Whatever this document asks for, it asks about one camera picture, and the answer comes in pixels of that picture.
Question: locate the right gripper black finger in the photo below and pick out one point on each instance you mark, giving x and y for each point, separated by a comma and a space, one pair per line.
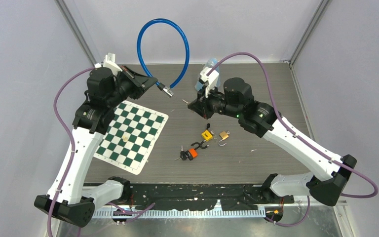
199, 113
197, 104

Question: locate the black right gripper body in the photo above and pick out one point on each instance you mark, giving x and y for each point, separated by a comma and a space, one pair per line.
211, 104

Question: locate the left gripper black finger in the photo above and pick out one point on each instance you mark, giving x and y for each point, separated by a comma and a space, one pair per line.
132, 74
147, 83

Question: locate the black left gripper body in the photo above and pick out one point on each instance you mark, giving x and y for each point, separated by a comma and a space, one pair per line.
132, 86

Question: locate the blue cable lock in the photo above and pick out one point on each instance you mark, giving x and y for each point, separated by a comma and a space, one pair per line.
165, 40

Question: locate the brass padlock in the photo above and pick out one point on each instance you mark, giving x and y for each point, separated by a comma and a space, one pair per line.
223, 135

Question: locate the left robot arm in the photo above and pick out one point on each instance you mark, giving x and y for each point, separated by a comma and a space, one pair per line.
66, 200

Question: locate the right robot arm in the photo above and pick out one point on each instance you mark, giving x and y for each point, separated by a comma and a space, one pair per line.
326, 178

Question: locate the black headed key bunch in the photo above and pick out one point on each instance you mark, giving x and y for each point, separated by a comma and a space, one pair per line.
183, 154

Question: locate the yellow padlock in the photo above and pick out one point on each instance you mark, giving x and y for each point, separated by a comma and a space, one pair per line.
207, 136

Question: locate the orange black padlock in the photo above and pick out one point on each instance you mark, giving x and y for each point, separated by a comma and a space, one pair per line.
192, 153

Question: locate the blue translucent metronome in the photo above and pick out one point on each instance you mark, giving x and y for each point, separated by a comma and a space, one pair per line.
208, 65

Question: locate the green white chessboard mat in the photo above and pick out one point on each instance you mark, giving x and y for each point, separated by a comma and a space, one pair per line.
142, 125

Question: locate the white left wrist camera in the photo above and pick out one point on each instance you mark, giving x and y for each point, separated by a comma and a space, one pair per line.
109, 62

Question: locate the aluminium corner post left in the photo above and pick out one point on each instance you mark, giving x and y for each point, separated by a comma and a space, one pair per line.
75, 21

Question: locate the aluminium corner post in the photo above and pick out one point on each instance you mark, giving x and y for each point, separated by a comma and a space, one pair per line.
318, 14
75, 21

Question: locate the slotted cable duct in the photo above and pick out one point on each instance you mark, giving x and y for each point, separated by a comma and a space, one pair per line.
108, 213

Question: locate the aluminium corner post right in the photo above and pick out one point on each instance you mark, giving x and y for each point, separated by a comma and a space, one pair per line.
318, 14

